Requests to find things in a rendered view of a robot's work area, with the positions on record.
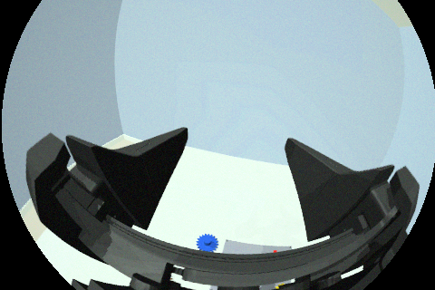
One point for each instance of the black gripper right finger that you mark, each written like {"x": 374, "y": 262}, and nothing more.
{"x": 327, "y": 189}

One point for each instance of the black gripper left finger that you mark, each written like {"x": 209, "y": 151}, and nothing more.
{"x": 136, "y": 175}

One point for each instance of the blue gear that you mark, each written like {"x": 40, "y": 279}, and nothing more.
{"x": 207, "y": 243}

